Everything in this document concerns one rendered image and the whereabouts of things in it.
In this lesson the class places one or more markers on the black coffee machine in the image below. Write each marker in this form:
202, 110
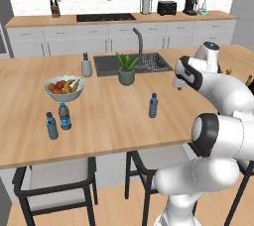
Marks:
190, 3

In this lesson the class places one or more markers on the grey tap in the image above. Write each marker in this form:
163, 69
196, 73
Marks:
140, 43

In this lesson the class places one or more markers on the silver kettle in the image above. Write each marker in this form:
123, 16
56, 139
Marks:
146, 2

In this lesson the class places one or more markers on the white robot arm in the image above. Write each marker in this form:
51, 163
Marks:
215, 170

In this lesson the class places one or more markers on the clear blue plastic bottle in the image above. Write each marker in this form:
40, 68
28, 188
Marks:
52, 127

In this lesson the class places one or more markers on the small blue plastic bottle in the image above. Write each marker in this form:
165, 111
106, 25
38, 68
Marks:
152, 107

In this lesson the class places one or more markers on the yellow banana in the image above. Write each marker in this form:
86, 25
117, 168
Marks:
76, 85
67, 86

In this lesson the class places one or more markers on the potted green plant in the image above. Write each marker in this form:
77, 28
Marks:
127, 71

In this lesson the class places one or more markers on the black toaster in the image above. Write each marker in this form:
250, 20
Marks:
166, 8

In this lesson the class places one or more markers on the white lower cupboard run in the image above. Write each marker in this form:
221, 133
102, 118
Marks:
99, 38

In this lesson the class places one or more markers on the orange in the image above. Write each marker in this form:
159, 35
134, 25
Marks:
52, 87

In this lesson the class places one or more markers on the dark grey sink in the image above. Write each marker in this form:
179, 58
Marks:
112, 64

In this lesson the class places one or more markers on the grey soap dispenser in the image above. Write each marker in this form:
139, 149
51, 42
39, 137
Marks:
86, 67

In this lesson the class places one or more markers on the white fruit bowl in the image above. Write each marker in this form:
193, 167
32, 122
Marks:
66, 96

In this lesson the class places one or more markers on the wooden knife block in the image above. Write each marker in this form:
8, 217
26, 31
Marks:
55, 10

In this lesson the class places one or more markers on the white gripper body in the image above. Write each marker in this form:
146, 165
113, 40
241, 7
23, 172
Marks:
179, 84

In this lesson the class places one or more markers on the black hob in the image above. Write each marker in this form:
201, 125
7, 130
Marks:
105, 17

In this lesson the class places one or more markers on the red apple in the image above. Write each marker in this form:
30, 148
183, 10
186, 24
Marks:
60, 84

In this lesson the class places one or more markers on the black stool with grey seat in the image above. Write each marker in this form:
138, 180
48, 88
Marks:
56, 178
243, 183
155, 157

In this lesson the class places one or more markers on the dark-capped blue-label plastic bottle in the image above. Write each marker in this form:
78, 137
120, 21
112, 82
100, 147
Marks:
64, 117

